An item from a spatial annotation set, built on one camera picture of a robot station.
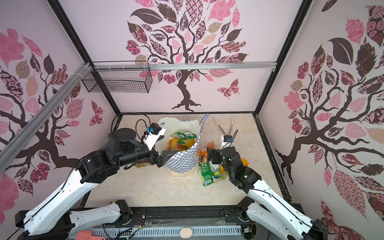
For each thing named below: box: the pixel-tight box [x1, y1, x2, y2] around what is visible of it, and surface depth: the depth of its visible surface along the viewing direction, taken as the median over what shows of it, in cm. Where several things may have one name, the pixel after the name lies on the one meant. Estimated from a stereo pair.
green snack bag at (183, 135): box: [170, 130, 197, 140], surface depth 93 cm
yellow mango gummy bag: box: [169, 138, 197, 152], surface depth 97 cm
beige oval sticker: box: [180, 227, 193, 239], surface depth 70 cm
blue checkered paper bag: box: [157, 113, 210, 178], surface depth 79 cm
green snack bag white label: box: [199, 160, 226, 187], surface depth 86 cm
